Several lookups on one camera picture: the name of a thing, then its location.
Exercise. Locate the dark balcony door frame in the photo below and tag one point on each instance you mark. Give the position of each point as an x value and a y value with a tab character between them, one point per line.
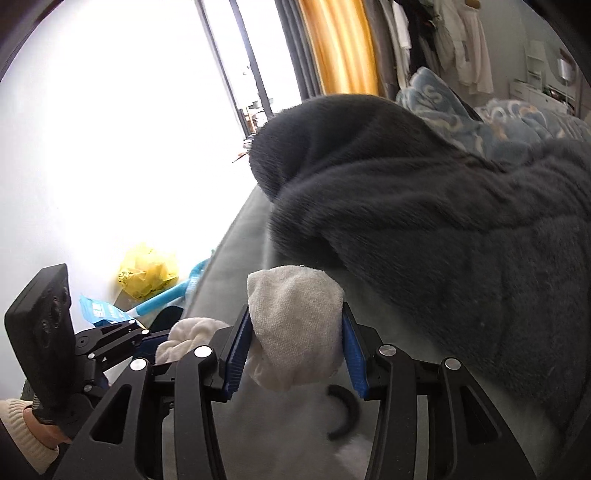
247	41

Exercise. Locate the white terry cloth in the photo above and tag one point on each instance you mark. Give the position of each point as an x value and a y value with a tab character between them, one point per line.
184	334
295	318

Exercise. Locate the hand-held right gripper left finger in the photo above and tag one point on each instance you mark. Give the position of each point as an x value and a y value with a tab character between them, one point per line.
238	355

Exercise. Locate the grey curtain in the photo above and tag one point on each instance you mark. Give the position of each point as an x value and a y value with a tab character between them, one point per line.
295	50

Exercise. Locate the yellow curtain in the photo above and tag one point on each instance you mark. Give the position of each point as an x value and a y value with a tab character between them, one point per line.
337	46

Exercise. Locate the dark trash bin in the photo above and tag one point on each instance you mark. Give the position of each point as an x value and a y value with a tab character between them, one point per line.
168	316

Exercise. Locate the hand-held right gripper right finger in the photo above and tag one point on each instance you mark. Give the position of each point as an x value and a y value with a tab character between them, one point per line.
353	355

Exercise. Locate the grey white bed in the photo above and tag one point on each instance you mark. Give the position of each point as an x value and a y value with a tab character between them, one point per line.
295	438

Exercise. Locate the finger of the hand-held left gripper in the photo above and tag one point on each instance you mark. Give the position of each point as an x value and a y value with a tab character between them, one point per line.
115	334
154	340

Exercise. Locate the white shelf unit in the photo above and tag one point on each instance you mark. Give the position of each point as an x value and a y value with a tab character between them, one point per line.
531	87

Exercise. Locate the blue patterned blanket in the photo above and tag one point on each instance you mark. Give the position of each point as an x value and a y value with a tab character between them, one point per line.
508	124

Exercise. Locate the yellow plastic bag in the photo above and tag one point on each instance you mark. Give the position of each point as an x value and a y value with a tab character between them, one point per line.
143	272

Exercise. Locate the dark grey fleece blanket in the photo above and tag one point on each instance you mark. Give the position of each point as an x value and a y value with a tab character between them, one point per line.
415	207

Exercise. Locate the hanging clothes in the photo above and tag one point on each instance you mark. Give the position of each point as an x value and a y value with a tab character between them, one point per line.
461	41

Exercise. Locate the person's left forearm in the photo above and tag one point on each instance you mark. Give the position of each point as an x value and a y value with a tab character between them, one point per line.
18	429

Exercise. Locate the thin orange stick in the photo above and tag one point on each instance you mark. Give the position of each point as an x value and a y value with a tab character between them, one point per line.
240	157

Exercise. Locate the blue pet food bag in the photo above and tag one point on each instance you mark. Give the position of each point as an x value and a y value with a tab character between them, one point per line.
99	311

